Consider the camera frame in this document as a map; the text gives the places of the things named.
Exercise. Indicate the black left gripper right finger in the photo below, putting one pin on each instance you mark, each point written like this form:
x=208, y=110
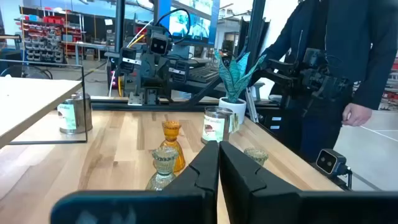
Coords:
x=248, y=199

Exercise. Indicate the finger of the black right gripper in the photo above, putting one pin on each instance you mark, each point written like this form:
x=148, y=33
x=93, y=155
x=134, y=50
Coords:
x=128, y=60
x=179, y=71

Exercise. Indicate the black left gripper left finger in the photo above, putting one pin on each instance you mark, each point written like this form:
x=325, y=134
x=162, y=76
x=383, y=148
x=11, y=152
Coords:
x=199, y=193

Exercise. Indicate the clear glass candlestick holder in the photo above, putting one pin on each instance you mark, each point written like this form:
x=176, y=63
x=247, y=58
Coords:
x=163, y=165
x=256, y=154

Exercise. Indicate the silver candle tin with label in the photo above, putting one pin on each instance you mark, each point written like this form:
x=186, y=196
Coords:
x=77, y=113
x=216, y=124

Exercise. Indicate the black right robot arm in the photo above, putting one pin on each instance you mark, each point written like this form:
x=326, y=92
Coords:
x=149, y=93

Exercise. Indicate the grey workbench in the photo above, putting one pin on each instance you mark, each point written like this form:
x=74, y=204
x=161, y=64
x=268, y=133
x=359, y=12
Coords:
x=90, y=46

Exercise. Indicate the dark grey laptop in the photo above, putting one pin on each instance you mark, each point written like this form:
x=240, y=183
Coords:
x=192, y=21

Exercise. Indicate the amber glass candlestick holder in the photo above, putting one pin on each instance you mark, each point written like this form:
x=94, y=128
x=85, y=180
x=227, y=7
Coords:
x=171, y=144

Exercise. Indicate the green plant in white pot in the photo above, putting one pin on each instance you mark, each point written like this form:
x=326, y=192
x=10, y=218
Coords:
x=234, y=81

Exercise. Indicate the black drawer cabinet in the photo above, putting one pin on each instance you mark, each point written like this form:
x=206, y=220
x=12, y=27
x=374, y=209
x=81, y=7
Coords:
x=275, y=123

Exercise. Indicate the parts bin storage rack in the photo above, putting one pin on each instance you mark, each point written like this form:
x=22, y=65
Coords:
x=43, y=37

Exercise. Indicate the wooden shelf with black legs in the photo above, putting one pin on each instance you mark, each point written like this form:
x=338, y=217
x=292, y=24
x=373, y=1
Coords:
x=31, y=99

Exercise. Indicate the person's hand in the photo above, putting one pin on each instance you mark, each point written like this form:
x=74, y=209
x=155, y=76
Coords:
x=356, y=114

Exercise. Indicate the person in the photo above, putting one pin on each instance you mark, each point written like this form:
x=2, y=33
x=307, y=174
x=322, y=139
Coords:
x=357, y=37

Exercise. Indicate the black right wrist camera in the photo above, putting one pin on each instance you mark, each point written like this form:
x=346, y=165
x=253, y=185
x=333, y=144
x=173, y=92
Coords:
x=158, y=46

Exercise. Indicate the black table-level camera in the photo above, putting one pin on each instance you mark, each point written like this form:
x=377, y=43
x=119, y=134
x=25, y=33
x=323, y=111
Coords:
x=328, y=161

